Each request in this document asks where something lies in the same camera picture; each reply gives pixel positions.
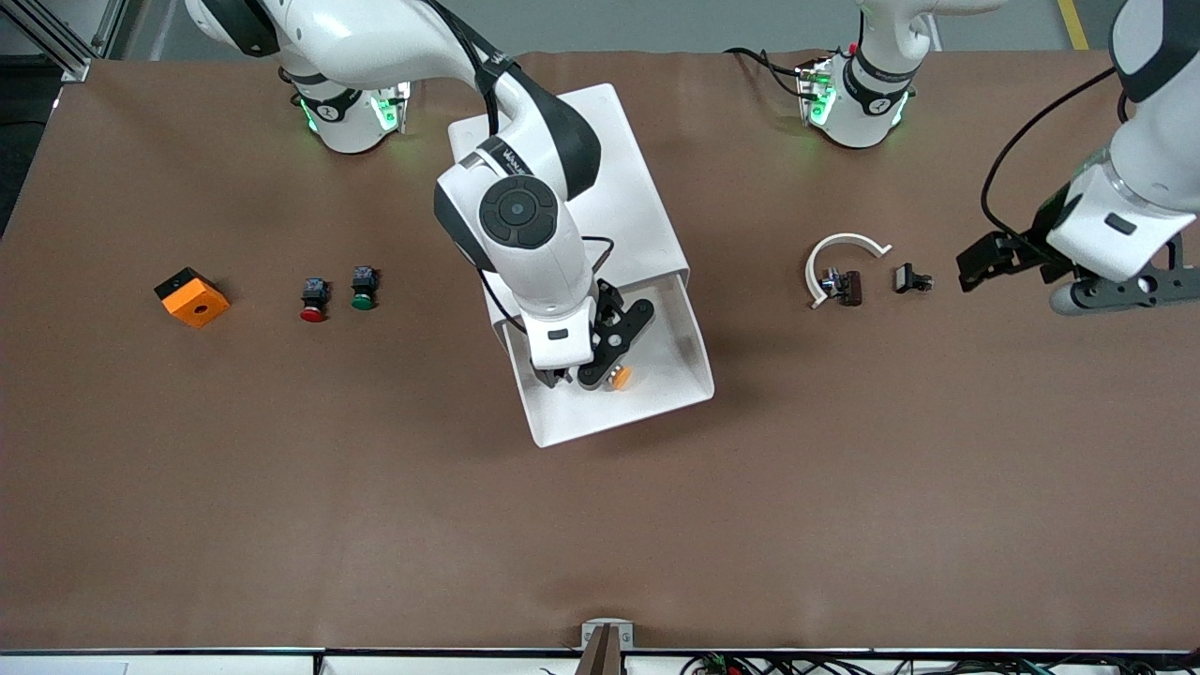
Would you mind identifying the aluminium frame profile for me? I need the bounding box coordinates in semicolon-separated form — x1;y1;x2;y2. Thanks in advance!
0;0;128;83

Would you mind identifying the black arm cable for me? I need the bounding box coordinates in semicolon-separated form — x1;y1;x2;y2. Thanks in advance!
412;0;616;329
982;66;1121;247

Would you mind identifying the orange box with hole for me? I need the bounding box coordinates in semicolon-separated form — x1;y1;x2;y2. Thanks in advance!
155;267;231;329

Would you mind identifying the brown wedge post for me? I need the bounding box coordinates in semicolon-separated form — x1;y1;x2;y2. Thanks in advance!
574;626;624;675

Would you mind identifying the grey metal bracket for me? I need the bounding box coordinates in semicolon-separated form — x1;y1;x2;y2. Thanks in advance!
581;619;635;650

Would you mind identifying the dark brown block with clip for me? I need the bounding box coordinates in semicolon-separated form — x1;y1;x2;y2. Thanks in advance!
820;269;863;308

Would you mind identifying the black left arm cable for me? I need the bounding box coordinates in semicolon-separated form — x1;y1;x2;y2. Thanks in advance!
982;66;1121;247

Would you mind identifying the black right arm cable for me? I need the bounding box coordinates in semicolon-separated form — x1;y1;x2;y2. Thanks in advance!
412;0;616;329

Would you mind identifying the brown table mat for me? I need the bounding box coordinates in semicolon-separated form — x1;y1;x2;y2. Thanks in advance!
0;49;1200;653

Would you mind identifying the white drawer cabinet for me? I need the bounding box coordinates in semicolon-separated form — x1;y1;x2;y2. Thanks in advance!
448;82;692;329

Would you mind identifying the white curved plastic ring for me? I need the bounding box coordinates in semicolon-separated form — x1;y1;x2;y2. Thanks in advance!
806;232;893;310

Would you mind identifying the white plastic drawer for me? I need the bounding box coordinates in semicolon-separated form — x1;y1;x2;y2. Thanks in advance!
486;270;715;449

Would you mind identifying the black left base cable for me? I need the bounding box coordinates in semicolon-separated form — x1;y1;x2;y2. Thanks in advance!
727;45;812;99

